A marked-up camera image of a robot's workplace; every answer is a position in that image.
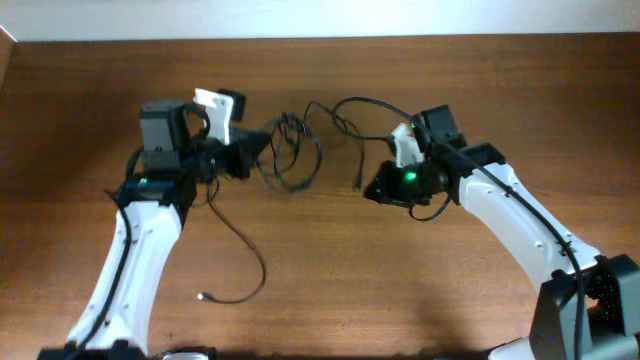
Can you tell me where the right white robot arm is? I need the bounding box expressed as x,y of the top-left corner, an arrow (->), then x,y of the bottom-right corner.
364,105 -> 639,359

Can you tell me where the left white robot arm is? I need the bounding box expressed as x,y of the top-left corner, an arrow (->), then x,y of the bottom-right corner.
38,92 -> 270,359

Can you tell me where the black cable bundle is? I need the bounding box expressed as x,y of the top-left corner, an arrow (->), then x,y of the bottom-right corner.
197,99 -> 369,305

